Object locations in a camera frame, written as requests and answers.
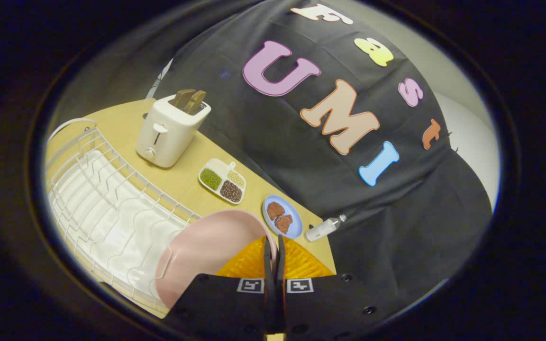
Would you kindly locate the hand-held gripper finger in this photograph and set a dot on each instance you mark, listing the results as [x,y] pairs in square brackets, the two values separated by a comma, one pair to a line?
[269,265]
[281,263]

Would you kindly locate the pink plate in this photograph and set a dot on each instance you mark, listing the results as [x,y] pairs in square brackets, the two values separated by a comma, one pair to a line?
[206,251]

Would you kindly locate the small blue plate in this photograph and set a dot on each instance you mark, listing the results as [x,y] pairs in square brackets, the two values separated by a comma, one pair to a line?
[283,217]

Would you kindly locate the white divided bean dish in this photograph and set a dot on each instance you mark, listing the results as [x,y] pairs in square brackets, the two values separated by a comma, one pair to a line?
[223,181]

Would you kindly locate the brown bread piece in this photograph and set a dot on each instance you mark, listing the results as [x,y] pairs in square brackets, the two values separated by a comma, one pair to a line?
[283,222]
[275,209]

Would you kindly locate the small white bottle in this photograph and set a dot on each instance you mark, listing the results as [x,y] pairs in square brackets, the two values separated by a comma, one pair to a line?
[323,228]

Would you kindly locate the black backdrop cloth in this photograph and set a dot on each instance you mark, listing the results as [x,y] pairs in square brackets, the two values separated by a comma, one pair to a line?
[330,142]

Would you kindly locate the white toaster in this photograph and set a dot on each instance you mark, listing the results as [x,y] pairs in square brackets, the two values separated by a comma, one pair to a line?
[168,135]

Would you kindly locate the brown toast slice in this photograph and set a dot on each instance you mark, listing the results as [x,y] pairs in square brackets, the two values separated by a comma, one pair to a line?
[181,97]
[195,102]

